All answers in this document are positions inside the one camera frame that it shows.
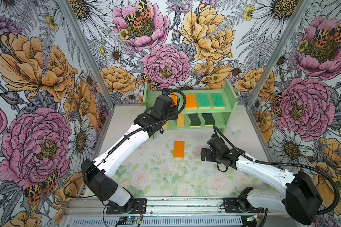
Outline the light green wooden shelf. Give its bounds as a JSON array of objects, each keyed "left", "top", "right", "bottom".
[{"left": 142, "top": 79, "right": 239, "bottom": 139}]

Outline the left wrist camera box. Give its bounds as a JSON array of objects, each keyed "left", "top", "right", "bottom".
[{"left": 162, "top": 89, "right": 171, "bottom": 96}]

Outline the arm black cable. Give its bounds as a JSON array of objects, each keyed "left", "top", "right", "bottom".
[
  {"left": 63, "top": 90, "right": 187, "bottom": 199},
  {"left": 212, "top": 124, "right": 340, "bottom": 215}
]

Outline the orange scrub sponge top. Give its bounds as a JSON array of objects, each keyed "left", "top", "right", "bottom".
[{"left": 185, "top": 94, "right": 197, "bottom": 110}]

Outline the light green scrub sponge bottom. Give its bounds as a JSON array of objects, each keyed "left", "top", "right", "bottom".
[{"left": 197, "top": 93, "right": 211, "bottom": 109}]

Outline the yellow cellulose sponge back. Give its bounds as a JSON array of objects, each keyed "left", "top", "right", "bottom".
[{"left": 163, "top": 122, "right": 169, "bottom": 130}]

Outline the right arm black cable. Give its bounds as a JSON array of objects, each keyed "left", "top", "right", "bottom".
[{"left": 212, "top": 124, "right": 340, "bottom": 215}]

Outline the white slotted cable duct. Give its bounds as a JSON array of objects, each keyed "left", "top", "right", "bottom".
[{"left": 67, "top": 216, "right": 243, "bottom": 227}]

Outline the yellow cellulose sponge front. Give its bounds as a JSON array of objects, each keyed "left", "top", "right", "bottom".
[{"left": 176, "top": 114, "right": 185, "bottom": 128}]

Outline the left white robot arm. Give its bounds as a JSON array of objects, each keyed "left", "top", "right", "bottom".
[{"left": 81, "top": 95, "right": 181, "bottom": 213}]

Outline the light green scrub sponge top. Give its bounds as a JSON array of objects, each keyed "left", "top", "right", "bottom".
[{"left": 210, "top": 93, "right": 225, "bottom": 109}]

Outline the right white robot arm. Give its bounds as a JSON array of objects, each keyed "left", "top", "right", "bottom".
[{"left": 200, "top": 134, "right": 323, "bottom": 225}]

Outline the orange scrub sponge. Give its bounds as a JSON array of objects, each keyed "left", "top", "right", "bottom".
[
  {"left": 170, "top": 92, "right": 179, "bottom": 110},
  {"left": 185, "top": 94, "right": 197, "bottom": 110},
  {"left": 173, "top": 141, "right": 185, "bottom": 159}
]

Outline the aluminium corner post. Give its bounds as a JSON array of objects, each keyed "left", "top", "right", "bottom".
[
  {"left": 58, "top": 1, "right": 115, "bottom": 111},
  {"left": 246, "top": 0, "right": 310, "bottom": 108}
]

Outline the right aluminium corner post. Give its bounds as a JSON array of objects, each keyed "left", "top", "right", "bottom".
[{"left": 246, "top": 0, "right": 310, "bottom": 108}]

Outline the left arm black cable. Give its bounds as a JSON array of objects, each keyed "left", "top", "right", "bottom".
[{"left": 63, "top": 90, "right": 187, "bottom": 199}]

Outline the dark green scrub sponge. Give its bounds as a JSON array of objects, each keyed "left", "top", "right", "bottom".
[
  {"left": 202, "top": 113, "right": 216, "bottom": 127},
  {"left": 188, "top": 114, "right": 201, "bottom": 128}
]

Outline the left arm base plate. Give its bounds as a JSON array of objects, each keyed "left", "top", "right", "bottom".
[{"left": 106, "top": 198, "right": 148, "bottom": 215}]

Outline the aluminium front rail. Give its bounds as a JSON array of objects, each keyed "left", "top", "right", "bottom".
[{"left": 63, "top": 196, "right": 306, "bottom": 218}]

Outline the light green scrub sponge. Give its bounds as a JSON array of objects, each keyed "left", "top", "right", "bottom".
[
  {"left": 210, "top": 93, "right": 225, "bottom": 109},
  {"left": 197, "top": 93, "right": 211, "bottom": 109}
]

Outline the orange scrub sponge bottom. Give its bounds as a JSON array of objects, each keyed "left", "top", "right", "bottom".
[{"left": 170, "top": 92, "right": 179, "bottom": 110}]

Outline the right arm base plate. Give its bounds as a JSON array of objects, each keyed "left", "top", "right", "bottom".
[{"left": 219, "top": 197, "right": 265, "bottom": 214}]

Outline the yellow cellulose sponge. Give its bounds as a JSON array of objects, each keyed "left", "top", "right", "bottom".
[
  {"left": 176, "top": 114, "right": 185, "bottom": 128},
  {"left": 163, "top": 122, "right": 169, "bottom": 130}
]

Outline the left aluminium corner post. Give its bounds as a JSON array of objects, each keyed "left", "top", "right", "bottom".
[{"left": 58, "top": 1, "right": 115, "bottom": 111}]

